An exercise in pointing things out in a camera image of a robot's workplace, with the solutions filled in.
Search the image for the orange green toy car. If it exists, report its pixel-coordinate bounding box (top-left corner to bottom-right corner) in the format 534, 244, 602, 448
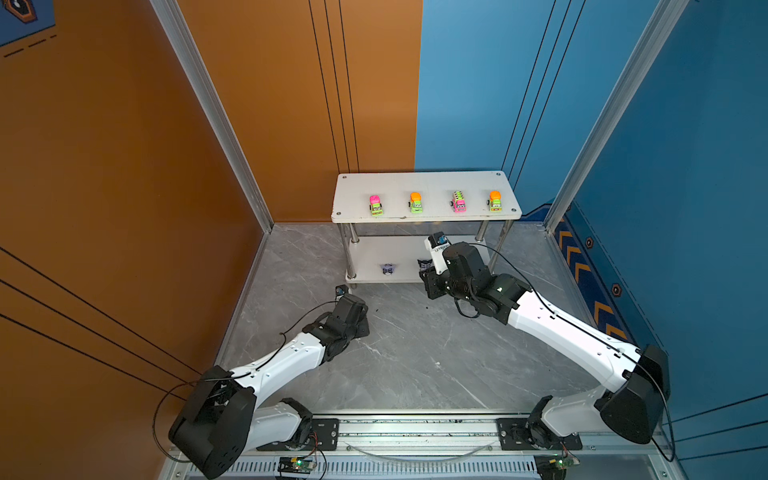
488, 191, 503, 212

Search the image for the right aluminium corner post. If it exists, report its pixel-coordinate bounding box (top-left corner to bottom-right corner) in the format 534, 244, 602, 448
543, 0, 689, 234

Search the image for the white two-tier shelf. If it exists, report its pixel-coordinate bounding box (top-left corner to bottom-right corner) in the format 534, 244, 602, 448
331, 171, 523, 285

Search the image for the aluminium corner post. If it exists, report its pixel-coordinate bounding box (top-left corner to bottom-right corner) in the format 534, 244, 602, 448
543, 0, 689, 234
149, 0, 274, 234

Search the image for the green orange toy truck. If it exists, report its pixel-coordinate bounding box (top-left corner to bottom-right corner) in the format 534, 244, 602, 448
408, 192, 423, 214

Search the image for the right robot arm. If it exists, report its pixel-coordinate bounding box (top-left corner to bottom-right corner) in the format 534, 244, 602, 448
420, 232, 671, 449

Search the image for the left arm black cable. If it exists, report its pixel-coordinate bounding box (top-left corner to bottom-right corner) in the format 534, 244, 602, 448
151, 299, 340, 466

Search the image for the left aluminium corner post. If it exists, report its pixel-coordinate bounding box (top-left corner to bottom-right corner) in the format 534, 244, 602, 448
149, 0, 274, 234

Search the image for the circuit board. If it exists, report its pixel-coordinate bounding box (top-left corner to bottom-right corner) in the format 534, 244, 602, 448
534, 456, 581, 480
276, 456, 320, 479

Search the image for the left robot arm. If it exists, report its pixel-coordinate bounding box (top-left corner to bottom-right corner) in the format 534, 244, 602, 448
168, 293, 370, 479

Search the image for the left circuit board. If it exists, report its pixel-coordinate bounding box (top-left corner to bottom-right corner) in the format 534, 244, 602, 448
276, 456, 320, 479

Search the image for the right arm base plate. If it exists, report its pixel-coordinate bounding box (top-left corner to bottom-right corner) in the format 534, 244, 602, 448
495, 417, 583, 451

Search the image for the right circuit board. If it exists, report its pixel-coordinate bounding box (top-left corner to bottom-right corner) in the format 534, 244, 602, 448
534, 456, 581, 480

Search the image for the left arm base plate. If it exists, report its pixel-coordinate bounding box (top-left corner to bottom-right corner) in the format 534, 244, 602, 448
258, 418, 340, 452

